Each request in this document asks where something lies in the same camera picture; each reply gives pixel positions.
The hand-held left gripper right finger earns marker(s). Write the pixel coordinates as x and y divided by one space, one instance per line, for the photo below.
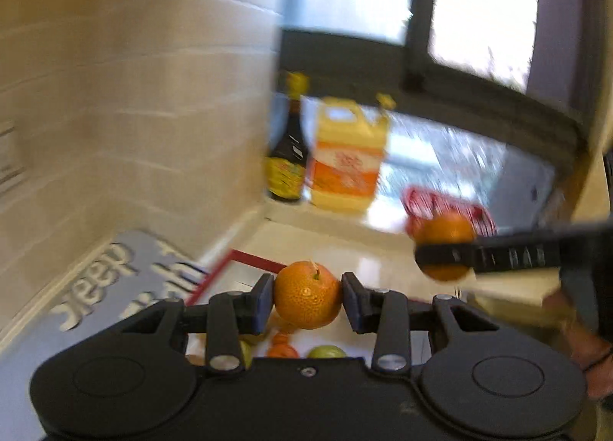
349 301

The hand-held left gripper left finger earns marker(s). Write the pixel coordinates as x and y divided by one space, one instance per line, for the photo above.
263 301

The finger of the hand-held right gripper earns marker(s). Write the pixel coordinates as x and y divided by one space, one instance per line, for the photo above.
503 254

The orange mandarin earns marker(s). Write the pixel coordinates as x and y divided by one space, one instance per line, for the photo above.
445 230
306 295
282 348

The red box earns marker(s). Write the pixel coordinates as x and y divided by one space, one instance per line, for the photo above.
225 278

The green apple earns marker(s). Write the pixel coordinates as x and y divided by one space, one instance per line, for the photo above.
327 352
246 350

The person's right forearm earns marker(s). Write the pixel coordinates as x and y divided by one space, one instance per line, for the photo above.
598 374

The person's right hand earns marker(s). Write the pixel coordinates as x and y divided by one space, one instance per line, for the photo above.
574 326

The yellow oil jug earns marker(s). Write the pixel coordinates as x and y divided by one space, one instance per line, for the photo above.
345 163

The dark sauce bottle yellow label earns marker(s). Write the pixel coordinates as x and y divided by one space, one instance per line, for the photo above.
287 154

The blue printed blanket pink trim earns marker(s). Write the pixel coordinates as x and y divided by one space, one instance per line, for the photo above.
96 268

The dark window frame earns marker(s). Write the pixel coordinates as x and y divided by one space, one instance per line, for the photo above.
416 53

